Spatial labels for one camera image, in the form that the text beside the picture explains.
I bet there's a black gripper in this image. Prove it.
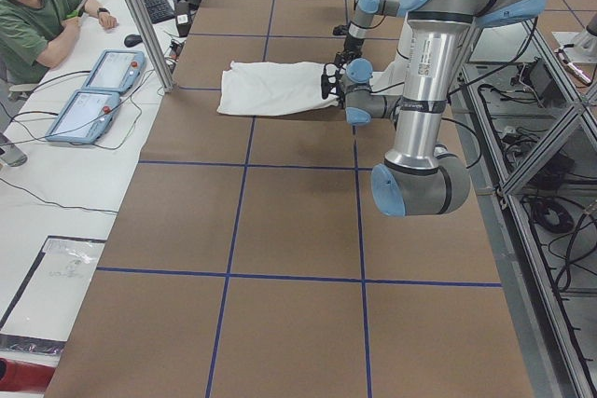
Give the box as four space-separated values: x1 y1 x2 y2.
342 34 363 59
333 80 346 107

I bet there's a white long-sleeve printed shirt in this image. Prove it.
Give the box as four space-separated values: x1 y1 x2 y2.
217 62 339 117

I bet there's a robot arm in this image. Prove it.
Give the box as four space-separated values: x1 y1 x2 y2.
336 0 400 65
336 0 547 216

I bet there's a black keyboard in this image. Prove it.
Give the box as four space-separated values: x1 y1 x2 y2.
143 0 174 24

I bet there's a black computer mouse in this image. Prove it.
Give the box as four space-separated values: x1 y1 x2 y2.
123 34 143 48

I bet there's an upper blue teach pendant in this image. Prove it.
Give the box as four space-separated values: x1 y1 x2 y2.
82 49 146 94

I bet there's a blue teach pendant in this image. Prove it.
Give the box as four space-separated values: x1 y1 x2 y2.
82 49 146 94
45 89 120 144

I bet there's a lower blue teach pendant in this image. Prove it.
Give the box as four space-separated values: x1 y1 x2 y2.
45 89 120 144

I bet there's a person in green shirt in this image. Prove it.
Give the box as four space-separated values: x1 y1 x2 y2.
0 0 119 87

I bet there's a grey water bottle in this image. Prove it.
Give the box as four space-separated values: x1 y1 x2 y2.
0 134 28 167

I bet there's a clear plastic bag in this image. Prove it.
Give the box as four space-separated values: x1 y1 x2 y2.
1 235 105 357

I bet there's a red fire extinguisher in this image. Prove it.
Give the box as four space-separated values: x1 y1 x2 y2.
1 358 56 394

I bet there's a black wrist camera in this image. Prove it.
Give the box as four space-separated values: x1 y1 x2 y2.
320 62 340 100
332 24 350 37

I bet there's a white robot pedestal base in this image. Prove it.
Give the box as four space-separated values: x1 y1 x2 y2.
371 21 412 95

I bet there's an aluminium frame post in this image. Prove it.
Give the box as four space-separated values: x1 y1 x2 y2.
125 0 174 93

